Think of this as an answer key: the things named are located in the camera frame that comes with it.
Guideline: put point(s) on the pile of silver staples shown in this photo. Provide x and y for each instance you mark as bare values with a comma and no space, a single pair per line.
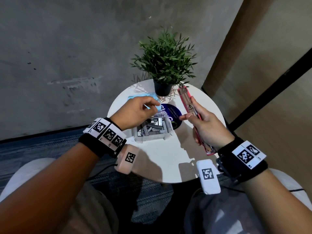
154,126

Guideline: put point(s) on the person's left forearm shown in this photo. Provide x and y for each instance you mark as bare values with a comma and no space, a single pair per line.
48,192

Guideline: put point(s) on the black right wristband with markers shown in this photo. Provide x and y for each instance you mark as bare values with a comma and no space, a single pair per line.
243,158

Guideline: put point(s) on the person's left hand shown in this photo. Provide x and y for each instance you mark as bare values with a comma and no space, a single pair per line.
132,112

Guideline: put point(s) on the black metal frame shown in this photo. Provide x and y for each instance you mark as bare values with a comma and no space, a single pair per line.
268,95

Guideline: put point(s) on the person's right hand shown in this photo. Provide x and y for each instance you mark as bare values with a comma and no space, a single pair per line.
212,131

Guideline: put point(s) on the coral pink stapler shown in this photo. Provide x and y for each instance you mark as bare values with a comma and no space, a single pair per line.
185,97

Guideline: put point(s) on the blue round sticker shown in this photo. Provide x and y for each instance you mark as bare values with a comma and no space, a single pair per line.
168,112

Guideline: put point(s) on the white marker tag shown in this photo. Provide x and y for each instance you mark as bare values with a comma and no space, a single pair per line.
208,176

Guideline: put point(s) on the person's right leg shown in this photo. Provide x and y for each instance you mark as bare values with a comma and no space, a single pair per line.
219,216

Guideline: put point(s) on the black left wristband with markers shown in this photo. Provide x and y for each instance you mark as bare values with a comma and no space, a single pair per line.
104,136

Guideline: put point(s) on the clear plastic box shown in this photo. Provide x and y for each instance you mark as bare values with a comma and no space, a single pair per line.
153,138

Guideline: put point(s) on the black wristband with markers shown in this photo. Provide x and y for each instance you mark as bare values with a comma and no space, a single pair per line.
243,158
104,136

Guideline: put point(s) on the green plant in black pot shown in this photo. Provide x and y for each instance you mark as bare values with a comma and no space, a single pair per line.
165,60

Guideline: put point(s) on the person's right forearm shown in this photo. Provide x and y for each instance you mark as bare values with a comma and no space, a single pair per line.
280,204

